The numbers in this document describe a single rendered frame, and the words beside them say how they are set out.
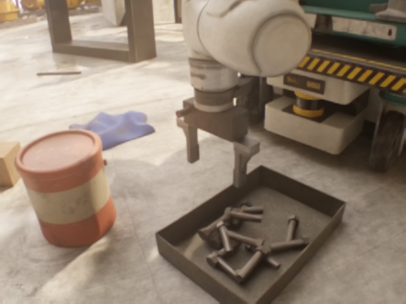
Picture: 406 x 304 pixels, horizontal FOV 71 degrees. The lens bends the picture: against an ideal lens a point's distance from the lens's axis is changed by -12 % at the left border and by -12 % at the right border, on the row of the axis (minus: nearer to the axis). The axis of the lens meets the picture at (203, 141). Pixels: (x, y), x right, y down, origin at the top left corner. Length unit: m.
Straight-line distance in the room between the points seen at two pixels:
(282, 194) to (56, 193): 0.53
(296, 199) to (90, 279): 0.50
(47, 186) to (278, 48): 0.48
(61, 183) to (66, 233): 0.13
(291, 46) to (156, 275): 0.48
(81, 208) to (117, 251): 0.12
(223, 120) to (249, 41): 0.25
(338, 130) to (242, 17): 0.59
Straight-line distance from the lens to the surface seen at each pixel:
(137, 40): 2.13
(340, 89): 0.86
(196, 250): 0.67
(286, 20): 0.35
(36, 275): 0.72
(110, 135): 1.08
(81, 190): 0.65
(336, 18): 0.94
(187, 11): 0.53
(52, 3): 3.00
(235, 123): 0.57
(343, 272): 0.67
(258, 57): 0.35
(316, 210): 0.79
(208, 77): 0.55
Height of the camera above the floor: 0.50
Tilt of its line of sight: 28 degrees down
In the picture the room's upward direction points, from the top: 2 degrees counter-clockwise
